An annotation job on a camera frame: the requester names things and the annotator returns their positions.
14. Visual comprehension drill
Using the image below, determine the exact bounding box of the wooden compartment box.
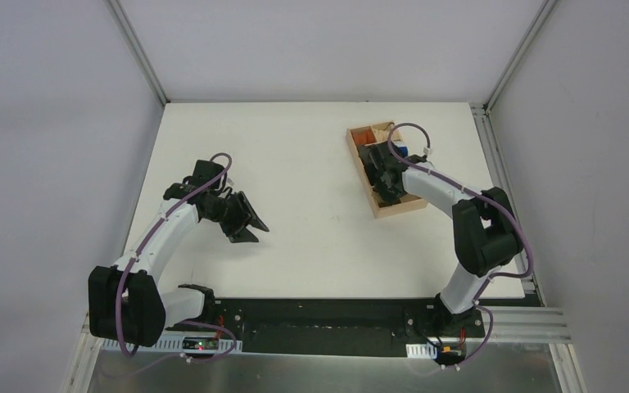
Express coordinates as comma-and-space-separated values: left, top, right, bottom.
346, 124, 428, 219

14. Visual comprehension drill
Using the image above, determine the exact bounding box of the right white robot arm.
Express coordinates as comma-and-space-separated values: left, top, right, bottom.
357, 142, 524, 336

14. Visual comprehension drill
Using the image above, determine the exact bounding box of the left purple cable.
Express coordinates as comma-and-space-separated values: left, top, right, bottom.
115, 152, 238, 364

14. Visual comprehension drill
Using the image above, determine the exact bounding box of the left white cable duct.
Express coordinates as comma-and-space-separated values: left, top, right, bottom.
100, 335, 243, 355

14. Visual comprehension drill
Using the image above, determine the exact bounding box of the right white cable duct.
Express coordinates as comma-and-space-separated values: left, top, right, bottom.
405, 343, 437, 359

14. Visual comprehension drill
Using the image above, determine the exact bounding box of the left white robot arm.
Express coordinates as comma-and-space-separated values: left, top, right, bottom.
88, 154, 269, 347

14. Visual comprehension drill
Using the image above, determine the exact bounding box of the purple cable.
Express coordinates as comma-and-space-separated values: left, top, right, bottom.
386, 122, 536, 305
115, 152, 238, 364

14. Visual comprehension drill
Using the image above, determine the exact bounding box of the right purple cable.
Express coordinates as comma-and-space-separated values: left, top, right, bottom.
386, 122, 536, 305

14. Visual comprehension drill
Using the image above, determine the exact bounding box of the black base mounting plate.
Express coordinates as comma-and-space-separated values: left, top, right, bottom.
198, 298, 485, 358

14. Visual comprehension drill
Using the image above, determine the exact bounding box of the orange rolled underwear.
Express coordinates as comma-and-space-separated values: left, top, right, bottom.
350, 126, 377, 146

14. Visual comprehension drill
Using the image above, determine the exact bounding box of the white cable duct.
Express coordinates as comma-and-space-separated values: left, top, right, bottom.
100, 335, 243, 355
405, 343, 437, 359

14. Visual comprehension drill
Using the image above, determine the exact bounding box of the beige rolled underwear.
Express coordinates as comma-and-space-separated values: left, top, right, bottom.
371, 121, 395, 142

